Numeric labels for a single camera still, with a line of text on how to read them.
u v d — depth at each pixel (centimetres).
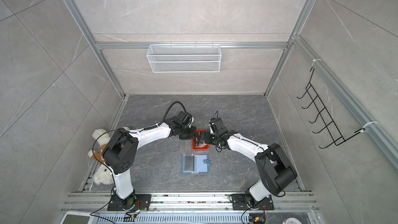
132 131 53
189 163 86
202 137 81
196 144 92
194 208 73
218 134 69
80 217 66
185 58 101
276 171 44
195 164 85
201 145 90
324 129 65
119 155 49
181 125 74
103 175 74
